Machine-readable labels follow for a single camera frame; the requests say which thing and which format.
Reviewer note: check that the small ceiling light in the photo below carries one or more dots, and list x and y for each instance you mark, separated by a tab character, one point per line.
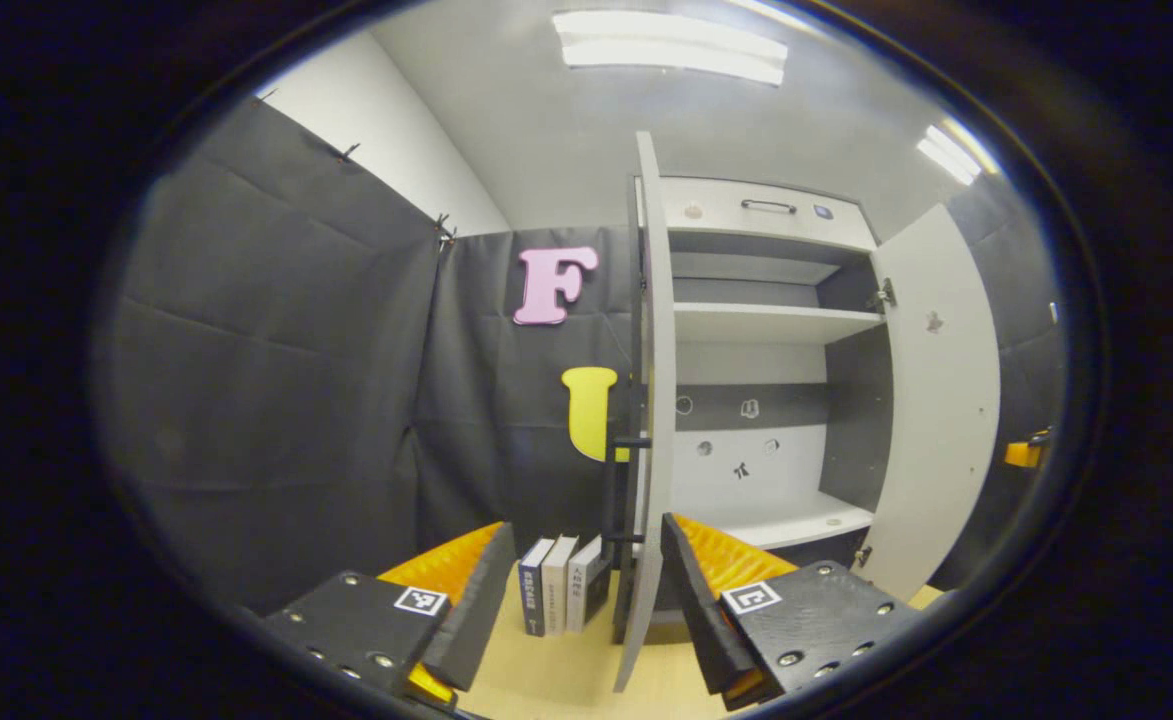
951	152

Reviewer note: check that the grey double-door shoe cabinet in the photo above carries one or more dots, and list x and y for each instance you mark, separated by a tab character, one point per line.
766	322

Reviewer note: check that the white book with black cover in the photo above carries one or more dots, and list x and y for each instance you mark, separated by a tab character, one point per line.
581	590

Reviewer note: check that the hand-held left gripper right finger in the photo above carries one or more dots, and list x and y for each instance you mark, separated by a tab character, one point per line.
701	610

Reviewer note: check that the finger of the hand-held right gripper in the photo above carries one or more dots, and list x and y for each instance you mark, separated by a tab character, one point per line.
1024	455

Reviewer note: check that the black backdrop cloth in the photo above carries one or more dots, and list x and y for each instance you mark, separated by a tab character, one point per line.
276	350

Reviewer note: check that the blue book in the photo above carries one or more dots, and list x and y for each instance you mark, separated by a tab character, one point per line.
531	600

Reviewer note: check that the long ceiling light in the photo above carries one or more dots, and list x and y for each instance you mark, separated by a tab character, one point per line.
671	48

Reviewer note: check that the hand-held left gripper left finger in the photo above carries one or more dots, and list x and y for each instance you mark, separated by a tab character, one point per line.
471	615

